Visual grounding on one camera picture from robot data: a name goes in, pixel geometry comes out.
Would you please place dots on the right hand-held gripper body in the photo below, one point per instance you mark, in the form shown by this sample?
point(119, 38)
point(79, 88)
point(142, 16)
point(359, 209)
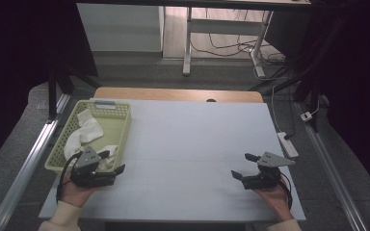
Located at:
point(265, 174)

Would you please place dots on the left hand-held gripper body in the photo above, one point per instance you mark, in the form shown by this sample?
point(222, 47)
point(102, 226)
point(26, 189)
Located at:
point(88, 174)

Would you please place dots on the short white sock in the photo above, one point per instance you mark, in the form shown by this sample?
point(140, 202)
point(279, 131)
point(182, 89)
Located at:
point(109, 159)

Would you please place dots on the long white sock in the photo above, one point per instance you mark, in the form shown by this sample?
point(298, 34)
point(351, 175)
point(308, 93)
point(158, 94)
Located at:
point(88, 130)

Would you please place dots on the light green perforated basket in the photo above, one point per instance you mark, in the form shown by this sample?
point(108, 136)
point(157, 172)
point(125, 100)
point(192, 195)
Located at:
point(122, 128)

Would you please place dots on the person's left hand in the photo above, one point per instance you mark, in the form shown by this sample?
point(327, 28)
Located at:
point(75, 192)

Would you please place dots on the person's right hand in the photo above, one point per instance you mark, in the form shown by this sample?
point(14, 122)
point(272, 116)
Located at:
point(274, 199)

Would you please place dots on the white power strip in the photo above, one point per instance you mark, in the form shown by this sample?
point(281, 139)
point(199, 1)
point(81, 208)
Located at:
point(288, 145)

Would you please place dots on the white board table cover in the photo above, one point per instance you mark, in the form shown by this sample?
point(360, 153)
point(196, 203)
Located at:
point(192, 141)

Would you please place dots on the small white adapter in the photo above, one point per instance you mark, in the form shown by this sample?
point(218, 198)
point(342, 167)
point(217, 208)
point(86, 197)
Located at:
point(306, 116)

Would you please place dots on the black metal stand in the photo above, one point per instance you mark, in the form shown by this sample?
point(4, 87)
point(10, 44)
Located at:
point(56, 93)

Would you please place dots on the white cabinet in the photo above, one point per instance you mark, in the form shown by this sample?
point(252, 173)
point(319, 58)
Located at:
point(122, 27)

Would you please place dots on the aluminium rail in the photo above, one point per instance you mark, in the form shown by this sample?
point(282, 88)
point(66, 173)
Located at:
point(29, 160)
point(330, 170)

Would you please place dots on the white desk frame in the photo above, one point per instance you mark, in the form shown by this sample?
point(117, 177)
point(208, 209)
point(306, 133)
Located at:
point(224, 26)

